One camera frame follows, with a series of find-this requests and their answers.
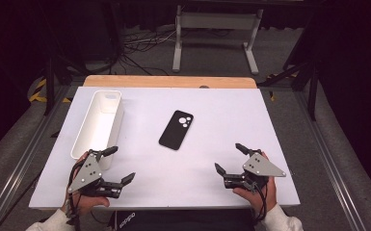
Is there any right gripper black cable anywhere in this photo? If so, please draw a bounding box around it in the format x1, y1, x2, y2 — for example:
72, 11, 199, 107
250, 183, 270, 226

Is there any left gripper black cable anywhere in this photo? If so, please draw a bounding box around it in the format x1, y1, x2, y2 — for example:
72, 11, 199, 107
65, 159, 82, 227

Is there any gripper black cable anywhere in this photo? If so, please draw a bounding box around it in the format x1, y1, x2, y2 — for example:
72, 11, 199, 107
250, 183, 270, 226
65, 159, 82, 227

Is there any bundle of floor cables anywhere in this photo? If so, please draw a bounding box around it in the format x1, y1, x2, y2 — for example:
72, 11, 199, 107
86, 27, 178, 77

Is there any wooden table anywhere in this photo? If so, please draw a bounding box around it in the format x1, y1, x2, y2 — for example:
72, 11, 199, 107
82, 74, 258, 90

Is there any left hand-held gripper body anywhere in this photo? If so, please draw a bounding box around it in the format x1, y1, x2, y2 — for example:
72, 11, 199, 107
66, 148, 123, 199

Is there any black metal stand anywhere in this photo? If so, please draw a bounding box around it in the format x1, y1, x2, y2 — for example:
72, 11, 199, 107
256, 18, 323, 122
41, 56, 90, 117

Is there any person's right hand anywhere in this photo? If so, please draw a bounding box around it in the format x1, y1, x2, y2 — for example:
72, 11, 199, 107
231, 151, 278, 215

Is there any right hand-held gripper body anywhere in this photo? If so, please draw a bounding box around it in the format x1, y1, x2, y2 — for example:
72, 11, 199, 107
223, 147, 287, 194

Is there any yellow black floor tape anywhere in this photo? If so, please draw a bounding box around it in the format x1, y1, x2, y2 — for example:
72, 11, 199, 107
28, 78, 72, 104

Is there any white plastic bin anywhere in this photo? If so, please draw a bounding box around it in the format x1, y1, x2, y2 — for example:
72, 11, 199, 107
70, 90, 125, 171

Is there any person's left hand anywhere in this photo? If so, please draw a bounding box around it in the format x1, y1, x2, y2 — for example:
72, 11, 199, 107
61, 151, 111, 217

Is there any white metal stand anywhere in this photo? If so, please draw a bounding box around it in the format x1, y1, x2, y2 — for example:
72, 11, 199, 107
172, 4, 265, 76

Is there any person's black clothing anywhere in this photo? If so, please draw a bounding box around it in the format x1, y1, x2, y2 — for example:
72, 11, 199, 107
108, 209, 255, 231

